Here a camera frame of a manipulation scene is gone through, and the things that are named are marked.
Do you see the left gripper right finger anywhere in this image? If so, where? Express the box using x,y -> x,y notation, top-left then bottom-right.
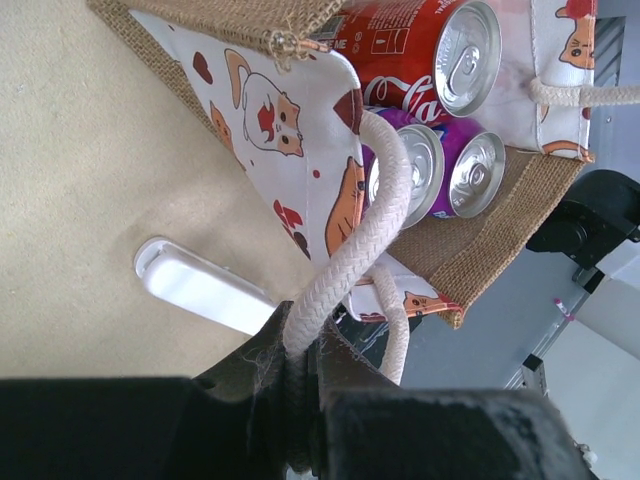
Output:
312,321 -> 588,479

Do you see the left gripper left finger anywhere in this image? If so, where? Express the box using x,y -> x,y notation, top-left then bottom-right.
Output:
0,299 -> 294,480

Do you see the canvas bag with cat print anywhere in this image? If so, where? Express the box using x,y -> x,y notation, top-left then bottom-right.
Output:
87,0 -> 640,386

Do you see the purple soda can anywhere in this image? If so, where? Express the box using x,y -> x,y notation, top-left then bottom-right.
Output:
428,118 -> 506,219
365,106 -> 445,229

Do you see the red cola can back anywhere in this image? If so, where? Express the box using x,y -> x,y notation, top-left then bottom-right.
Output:
312,0 -> 502,125

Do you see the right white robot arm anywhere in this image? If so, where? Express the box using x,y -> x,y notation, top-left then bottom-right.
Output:
526,169 -> 639,358

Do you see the white oblong plastic case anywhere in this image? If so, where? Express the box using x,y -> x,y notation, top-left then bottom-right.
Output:
133,237 -> 276,336

